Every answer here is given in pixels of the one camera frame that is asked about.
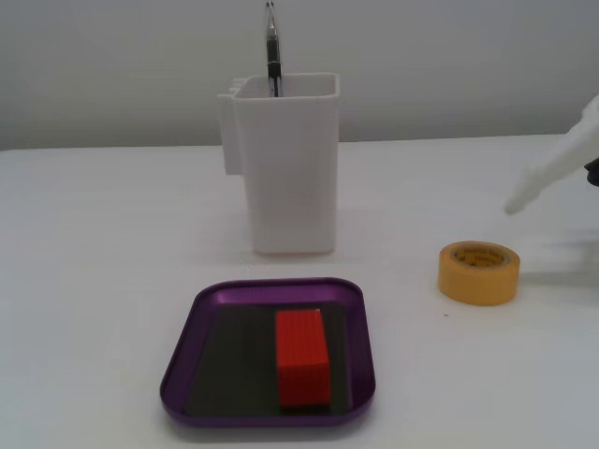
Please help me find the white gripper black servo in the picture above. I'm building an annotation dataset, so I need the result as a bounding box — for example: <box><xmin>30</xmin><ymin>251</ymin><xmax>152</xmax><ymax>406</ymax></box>
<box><xmin>504</xmin><ymin>93</ymin><xmax>599</xmax><ymax>215</ymax></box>

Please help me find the red rectangular block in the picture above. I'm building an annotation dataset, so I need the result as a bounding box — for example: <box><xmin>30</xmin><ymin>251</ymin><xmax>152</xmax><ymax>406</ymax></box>
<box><xmin>274</xmin><ymin>308</ymin><xmax>332</xmax><ymax>413</ymax></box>

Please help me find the yellow tape roll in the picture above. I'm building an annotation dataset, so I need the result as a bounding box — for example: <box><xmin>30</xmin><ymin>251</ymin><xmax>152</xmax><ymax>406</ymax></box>
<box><xmin>437</xmin><ymin>240</ymin><xmax>521</xmax><ymax>308</ymax></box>

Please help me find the white plastic pen holder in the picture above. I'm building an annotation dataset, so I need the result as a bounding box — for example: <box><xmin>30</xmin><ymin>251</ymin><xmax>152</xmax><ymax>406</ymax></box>
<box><xmin>216</xmin><ymin>72</ymin><xmax>342</xmax><ymax>256</ymax></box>

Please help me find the black pen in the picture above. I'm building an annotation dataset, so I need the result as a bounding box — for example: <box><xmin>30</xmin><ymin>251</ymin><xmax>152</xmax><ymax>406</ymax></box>
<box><xmin>263</xmin><ymin>1</ymin><xmax>284</xmax><ymax>98</ymax></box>

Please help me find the purple metal tray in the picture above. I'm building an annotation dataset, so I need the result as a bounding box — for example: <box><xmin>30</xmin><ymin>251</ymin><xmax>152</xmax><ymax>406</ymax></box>
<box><xmin>159</xmin><ymin>276</ymin><xmax>377</xmax><ymax>427</ymax></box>

